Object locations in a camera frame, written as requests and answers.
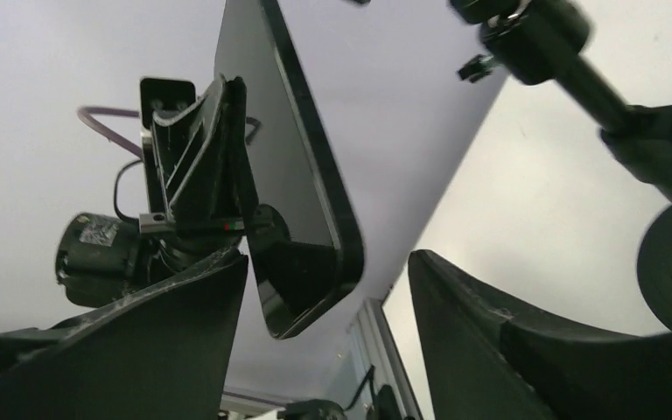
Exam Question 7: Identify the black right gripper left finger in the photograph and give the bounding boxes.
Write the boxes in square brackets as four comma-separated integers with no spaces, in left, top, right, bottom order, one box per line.
[0,249,248,419]

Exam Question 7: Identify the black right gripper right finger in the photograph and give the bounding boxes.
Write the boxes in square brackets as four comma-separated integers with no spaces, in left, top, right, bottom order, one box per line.
[407,250,672,419]

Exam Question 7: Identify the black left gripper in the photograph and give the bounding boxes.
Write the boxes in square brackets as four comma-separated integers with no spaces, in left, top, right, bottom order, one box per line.
[138,75,249,273]

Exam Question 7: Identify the black bent-arm phone stand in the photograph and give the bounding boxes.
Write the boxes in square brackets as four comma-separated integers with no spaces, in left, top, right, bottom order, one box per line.
[451,0,672,330]

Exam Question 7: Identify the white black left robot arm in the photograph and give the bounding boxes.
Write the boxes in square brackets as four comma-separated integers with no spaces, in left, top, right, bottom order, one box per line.
[54,75,247,308]

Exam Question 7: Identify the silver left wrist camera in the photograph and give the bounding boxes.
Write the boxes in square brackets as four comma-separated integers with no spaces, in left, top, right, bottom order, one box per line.
[139,76,197,130]

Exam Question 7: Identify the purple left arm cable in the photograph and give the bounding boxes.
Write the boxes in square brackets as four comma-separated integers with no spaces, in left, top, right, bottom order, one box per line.
[76,105,144,158]

